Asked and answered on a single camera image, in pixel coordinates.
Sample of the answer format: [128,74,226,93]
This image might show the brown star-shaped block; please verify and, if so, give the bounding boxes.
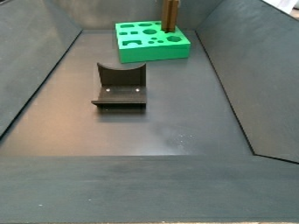
[161,0,180,32]

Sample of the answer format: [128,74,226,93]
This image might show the green shape sorter board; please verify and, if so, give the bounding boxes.
[114,21,190,63]

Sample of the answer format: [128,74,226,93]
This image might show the black curved holder bracket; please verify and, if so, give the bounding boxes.
[90,63,146,107]

